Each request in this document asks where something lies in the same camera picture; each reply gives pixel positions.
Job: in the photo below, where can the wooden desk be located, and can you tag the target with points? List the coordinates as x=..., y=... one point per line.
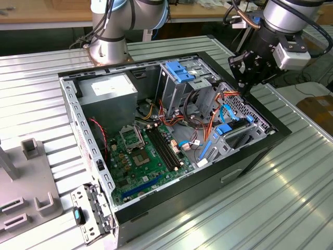
x=192, y=13
x=39, y=13

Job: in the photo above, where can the black open PC case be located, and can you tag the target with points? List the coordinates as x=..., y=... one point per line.
x=208, y=198

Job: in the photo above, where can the brown square base plate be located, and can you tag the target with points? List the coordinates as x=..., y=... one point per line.
x=87, y=50

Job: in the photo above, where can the metal disk bay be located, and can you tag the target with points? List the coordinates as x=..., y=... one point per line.
x=221, y=147

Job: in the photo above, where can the metal rear slot bracket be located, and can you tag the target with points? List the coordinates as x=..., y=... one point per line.
x=78, y=195

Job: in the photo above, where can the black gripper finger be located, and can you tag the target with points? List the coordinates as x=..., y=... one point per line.
x=265, y=75
x=242, y=67

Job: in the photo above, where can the grey power supply unit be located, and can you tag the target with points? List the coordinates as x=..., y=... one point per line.
x=109, y=109

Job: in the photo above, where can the hard disk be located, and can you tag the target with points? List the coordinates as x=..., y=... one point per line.
x=223, y=129

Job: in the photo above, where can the blue plastic bay rail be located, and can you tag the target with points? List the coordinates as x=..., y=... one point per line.
x=205, y=150

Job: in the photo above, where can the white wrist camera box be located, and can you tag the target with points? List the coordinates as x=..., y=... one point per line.
x=288, y=58

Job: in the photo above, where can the black RAM slot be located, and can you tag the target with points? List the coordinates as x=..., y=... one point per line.
x=165, y=148
x=162, y=148
x=159, y=148
x=168, y=148

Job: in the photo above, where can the cardboard box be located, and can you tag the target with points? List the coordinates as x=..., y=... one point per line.
x=318, y=109

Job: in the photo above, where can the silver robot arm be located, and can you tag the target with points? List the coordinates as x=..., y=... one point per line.
x=286, y=15

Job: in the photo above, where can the CPU socket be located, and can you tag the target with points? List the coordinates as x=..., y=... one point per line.
x=141, y=158

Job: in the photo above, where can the green motherboard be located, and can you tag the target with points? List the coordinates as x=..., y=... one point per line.
x=166, y=179

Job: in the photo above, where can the blue drive cage latch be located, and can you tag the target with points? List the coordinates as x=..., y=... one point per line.
x=179, y=71

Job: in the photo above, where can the metal drive cage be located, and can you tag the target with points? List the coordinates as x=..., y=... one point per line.
x=171, y=93

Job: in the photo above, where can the grey parts rack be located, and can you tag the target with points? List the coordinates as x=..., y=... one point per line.
x=28, y=182

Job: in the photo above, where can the blue expansion slot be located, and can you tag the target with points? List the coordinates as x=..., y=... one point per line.
x=141, y=186

